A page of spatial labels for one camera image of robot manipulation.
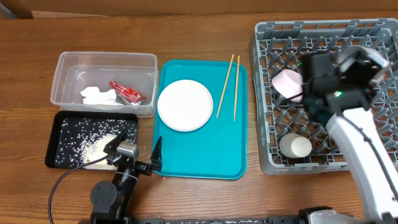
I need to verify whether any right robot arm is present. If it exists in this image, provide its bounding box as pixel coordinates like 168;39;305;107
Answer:
300;46;397;223

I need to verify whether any wooden chopstick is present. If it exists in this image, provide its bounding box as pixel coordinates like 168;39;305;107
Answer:
216;54;234;118
233;55;240;122

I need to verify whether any white cup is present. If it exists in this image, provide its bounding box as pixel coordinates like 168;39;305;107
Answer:
279;133;312;158

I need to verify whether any black plastic tray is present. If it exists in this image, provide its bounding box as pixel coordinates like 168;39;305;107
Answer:
45;111;138;168

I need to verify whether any white rice pile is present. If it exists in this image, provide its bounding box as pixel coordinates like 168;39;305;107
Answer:
54;118;137;169

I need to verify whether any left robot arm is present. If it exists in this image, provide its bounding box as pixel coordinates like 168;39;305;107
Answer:
90;131;162;223

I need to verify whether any white shallow bowl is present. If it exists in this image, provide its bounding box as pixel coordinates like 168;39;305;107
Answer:
271;69;303;103

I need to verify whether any white tissue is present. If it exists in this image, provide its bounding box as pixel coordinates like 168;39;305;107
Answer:
80;86;118;105

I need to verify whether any grey dishwasher rack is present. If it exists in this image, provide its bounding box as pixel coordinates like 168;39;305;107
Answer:
249;19;397;175

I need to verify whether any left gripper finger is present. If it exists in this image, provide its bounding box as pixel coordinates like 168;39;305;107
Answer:
150;136;162;171
104;130;127;153

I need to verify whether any teal plastic serving tray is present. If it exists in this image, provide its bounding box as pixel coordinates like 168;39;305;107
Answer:
153;60;248;180

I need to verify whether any white round plate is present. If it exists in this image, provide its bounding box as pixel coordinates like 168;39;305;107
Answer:
157;80;214;132

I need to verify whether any clear plastic bin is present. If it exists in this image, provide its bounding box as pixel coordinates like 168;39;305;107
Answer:
50;52;159;118

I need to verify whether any red snack wrapper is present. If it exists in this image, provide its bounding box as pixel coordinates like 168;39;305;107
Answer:
109;82;147;106

